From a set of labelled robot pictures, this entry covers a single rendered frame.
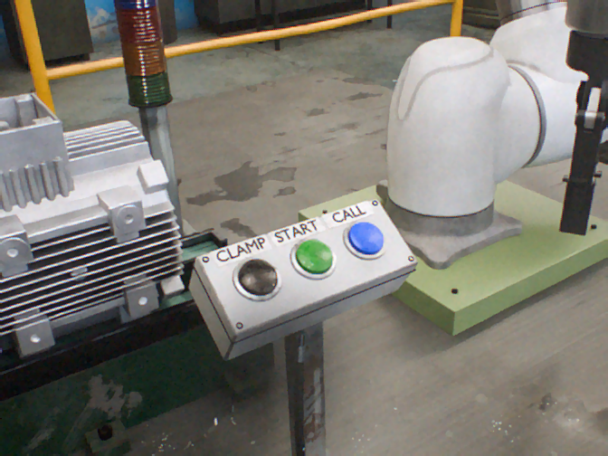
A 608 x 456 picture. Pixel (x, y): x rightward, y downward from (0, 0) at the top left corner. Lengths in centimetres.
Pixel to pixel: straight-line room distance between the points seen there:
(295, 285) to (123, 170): 24
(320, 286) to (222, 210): 70
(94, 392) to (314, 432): 24
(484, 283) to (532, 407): 19
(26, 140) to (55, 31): 481
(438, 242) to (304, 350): 44
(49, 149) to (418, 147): 49
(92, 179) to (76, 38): 483
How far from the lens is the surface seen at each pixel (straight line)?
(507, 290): 95
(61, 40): 547
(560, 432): 81
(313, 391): 63
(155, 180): 67
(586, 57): 79
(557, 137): 104
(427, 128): 92
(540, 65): 104
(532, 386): 85
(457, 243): 99
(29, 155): 65
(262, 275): 52
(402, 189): 98
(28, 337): 67
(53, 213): 66
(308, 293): 53
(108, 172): 69
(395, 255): 57
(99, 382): 76
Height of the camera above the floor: 135
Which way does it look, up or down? 28 degrees down
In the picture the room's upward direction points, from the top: 2 degrees counter-clockwise
